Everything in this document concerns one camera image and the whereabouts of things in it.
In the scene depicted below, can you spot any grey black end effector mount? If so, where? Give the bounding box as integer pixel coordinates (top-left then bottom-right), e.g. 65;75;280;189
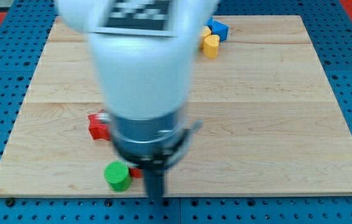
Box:
110;107;202;170

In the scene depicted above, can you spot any black pusher rod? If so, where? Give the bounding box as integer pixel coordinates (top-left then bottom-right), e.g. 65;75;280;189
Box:
143;169;165;200

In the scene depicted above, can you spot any red circle block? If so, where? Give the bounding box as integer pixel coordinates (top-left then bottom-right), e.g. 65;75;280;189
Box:
128;167;143;179

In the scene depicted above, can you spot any red star block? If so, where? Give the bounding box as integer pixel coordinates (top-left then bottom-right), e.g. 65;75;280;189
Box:
87;110;111;141

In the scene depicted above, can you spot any yellow block behind arm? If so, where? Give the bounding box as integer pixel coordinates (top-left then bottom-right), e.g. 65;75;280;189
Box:
199;26;212;50

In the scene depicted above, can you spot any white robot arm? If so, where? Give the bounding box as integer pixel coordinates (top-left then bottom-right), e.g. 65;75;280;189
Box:
55;0;218;198

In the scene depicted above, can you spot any blue block behind arm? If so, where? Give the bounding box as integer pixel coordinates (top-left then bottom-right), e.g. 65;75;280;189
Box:
206;17;213;30

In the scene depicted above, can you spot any green cylinder block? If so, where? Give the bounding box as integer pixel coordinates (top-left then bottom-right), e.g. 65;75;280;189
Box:
104;161;131;192

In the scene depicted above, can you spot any yellow heart block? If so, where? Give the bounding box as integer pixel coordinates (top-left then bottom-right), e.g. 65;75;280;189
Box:
202;35;220;58

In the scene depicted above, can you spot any blue triangle block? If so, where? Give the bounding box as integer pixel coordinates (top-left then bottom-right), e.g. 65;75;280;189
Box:
212;21;229;42

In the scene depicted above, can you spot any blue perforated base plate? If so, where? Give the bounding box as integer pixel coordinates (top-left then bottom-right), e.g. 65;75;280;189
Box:
0;0;352;223

